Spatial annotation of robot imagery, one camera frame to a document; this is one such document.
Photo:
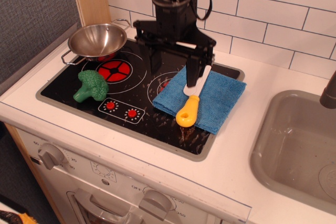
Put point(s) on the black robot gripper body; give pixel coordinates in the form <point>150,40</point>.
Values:
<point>176,24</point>

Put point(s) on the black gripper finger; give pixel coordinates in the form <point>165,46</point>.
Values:
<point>155,59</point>
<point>195,66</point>

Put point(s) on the yellow handled toy knife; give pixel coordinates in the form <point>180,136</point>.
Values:
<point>187,115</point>

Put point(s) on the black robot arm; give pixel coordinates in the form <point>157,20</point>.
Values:
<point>180,48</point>

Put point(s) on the blue folded towel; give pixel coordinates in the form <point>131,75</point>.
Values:
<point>217,98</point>

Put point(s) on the black toy stovetop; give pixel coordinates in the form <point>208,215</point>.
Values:
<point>131,86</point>

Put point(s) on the small steel pan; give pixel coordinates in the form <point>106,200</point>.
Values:
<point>98,42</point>

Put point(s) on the right red stove knob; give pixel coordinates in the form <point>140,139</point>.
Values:
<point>132,113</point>

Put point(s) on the red stove knob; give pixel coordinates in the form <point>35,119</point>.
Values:
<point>132,113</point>
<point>110,105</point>

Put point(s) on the green toy broccoli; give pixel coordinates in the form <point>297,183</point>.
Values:
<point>93,86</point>

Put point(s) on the left red stove knob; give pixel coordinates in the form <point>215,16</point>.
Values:
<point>110,105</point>

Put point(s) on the grey toy sink basin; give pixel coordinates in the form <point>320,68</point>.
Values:
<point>294,152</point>

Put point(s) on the grey faucet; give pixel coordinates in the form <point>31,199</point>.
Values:
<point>328,97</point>

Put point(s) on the grey oven temperature dial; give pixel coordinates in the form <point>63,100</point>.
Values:
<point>156,204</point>

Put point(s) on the grey timer dial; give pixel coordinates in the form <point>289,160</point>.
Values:
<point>50,155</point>

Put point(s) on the orange and black toy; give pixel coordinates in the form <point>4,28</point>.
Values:
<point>13,218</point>

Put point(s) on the oven door with handle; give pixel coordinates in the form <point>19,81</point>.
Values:
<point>99,207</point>

